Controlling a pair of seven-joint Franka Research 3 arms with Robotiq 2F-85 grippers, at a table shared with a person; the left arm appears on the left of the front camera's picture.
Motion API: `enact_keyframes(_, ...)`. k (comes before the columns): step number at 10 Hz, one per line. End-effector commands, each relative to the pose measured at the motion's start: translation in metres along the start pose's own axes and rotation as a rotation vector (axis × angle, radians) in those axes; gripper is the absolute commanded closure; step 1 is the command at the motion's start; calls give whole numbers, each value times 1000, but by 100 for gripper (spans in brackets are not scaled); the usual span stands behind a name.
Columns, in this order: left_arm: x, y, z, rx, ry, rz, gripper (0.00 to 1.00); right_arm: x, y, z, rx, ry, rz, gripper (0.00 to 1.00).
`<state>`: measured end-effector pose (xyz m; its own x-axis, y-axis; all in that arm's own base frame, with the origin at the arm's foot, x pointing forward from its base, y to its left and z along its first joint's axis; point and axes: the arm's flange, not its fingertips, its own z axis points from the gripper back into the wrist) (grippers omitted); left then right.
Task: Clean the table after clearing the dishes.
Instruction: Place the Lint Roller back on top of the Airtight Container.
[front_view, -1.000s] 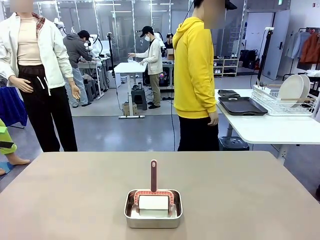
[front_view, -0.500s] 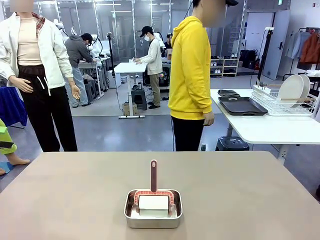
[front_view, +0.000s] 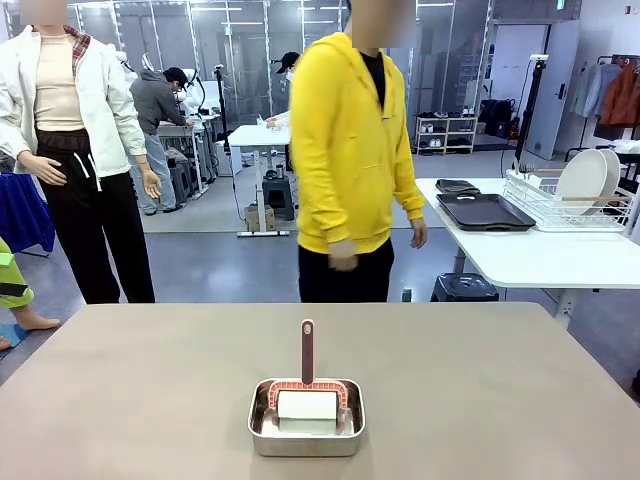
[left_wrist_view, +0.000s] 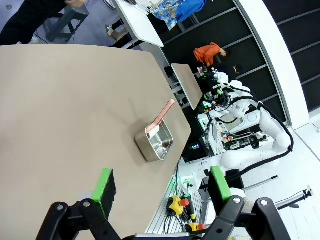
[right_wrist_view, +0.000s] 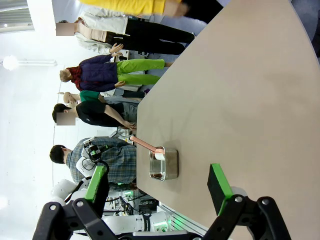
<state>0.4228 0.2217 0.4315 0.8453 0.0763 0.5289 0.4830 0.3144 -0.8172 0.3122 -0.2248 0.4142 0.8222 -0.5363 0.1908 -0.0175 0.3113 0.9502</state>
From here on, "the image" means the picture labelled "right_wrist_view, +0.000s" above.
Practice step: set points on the green black right gripper finger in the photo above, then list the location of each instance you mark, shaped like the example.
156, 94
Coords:
220, 187

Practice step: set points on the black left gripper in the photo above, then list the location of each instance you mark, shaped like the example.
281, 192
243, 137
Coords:
96, 155

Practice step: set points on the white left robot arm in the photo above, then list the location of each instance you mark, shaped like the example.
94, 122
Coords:
150, 221

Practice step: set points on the person right hand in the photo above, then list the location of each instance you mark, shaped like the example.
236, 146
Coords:
180, 9

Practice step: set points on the person in plaid shirt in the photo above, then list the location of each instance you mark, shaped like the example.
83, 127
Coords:
120, 162

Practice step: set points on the rectangular steel container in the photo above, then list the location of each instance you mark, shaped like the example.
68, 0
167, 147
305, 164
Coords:
171, 163

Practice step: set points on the person in black t-shirt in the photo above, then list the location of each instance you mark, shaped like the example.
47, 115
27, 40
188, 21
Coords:
92, 113

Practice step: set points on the person in green pants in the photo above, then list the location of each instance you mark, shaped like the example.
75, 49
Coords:
100, 75

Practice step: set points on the round ceiling lamp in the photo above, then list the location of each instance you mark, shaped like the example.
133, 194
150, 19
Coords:
10, 62

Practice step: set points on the mannequin in white jacket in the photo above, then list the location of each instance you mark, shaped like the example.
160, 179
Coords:
150, 35

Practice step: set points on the person in yellow hoodie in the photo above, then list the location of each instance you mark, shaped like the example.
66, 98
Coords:
125, 5

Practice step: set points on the grey ceiling vent grille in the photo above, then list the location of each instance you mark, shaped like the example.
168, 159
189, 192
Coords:
15, 17

